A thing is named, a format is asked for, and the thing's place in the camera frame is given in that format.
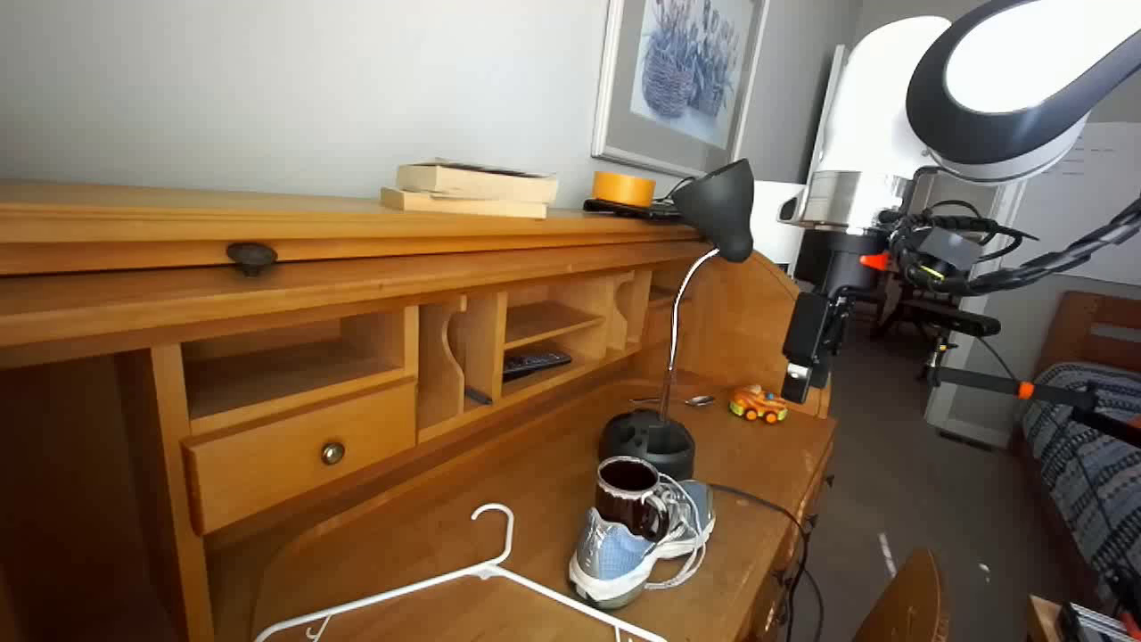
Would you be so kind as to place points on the wooden roll-top desk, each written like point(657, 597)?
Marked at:
point(143, 307)

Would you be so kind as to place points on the orange toy frog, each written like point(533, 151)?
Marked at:
point(758, 409)

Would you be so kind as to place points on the black remote control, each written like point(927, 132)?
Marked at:
point(537, 362)

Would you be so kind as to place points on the framed blue flower picture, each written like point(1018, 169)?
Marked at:
point(681, 74)

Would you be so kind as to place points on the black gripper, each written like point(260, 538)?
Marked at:
point(820, 326)

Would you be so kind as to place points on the black roll-top knob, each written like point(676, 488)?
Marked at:
point(249, 258)

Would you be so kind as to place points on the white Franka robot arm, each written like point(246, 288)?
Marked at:
point(878, 107)

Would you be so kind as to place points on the black tripod with orange knob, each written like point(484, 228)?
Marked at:
point(950, 323)

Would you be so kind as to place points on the wooden drawer with brass knob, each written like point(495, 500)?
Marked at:
point(271, 458)

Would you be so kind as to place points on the blue and white sneaker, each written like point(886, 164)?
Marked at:
point(616, 554)

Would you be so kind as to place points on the striped bed mattress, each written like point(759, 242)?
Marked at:
point(1087, 474)

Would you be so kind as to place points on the thick pale wooden box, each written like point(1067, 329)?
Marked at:
point(475, 182)

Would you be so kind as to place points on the wooden bed headboard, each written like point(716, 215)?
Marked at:
point(1087, 333)

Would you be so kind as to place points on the white plastic clothes hanger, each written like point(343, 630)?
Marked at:
point(501, 576)

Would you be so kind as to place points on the black gooseneck desk lamp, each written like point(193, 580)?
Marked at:
point(645, 443)

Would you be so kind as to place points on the wooden chair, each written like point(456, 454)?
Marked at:
point(910, 607)

